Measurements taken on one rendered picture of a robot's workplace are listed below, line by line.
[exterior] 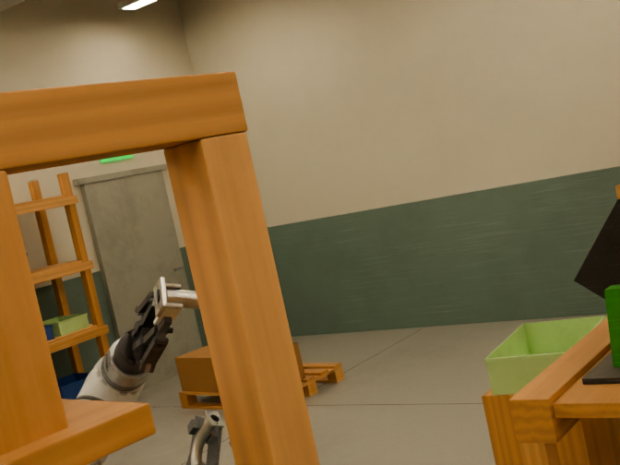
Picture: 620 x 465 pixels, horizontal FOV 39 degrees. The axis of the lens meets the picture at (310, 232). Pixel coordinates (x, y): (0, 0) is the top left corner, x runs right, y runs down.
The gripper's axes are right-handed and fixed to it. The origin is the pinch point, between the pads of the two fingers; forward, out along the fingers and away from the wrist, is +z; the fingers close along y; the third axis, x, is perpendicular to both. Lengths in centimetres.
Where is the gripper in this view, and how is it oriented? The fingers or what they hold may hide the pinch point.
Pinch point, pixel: (167, 304)
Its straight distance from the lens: 151.1
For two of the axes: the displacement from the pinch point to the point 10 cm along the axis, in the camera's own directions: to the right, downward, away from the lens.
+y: -1.6, -8.4, 5.2
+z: 4.3, -5.3, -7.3
